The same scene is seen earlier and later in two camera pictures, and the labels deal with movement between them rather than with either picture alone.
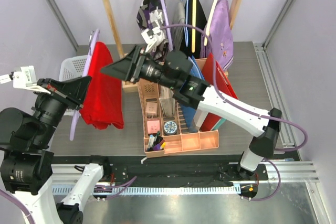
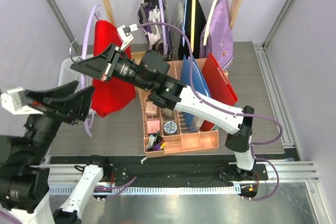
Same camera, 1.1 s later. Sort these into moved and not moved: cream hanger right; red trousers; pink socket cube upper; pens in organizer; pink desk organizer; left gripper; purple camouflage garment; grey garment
Moved: red trousers; left gripper
Not moved: grey garment; purple camouflage garment; cream hanger right; pens in organizer; pink desk organizer; pink socket cube upper
